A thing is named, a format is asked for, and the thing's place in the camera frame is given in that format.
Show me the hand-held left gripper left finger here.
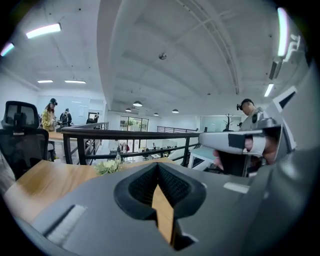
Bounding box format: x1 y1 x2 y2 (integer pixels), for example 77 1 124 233
31 162 176 256

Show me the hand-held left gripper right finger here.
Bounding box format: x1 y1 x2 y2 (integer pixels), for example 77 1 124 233
157 146 319 256

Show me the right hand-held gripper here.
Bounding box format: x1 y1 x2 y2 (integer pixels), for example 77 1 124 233
199 86 300 177

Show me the person's right hand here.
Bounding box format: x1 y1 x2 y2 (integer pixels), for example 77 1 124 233
213 137 280 171

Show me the light blue table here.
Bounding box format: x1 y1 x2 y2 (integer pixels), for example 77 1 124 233
188 145 220 169

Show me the black coat rack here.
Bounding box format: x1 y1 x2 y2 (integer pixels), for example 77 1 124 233
223 113 235 132

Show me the black metal railing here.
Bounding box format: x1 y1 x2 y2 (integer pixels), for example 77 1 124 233
156 125 200 134
60 121 201 166

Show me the green and white flower bunch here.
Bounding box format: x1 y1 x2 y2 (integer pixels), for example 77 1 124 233
93 159 124 176

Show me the glass door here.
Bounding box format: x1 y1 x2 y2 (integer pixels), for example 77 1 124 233
119 115 150 133

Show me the wooden topped desk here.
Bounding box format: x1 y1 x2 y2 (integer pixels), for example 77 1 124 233
48 131 79 142

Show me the grey ceiling mounted unit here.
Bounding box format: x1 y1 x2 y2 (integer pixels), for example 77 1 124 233
268 56 284 81

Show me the black mesh office chair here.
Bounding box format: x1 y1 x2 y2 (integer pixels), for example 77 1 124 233
0 100 50 181

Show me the wall whiteboard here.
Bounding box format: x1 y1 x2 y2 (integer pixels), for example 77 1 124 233
70 98 90 119

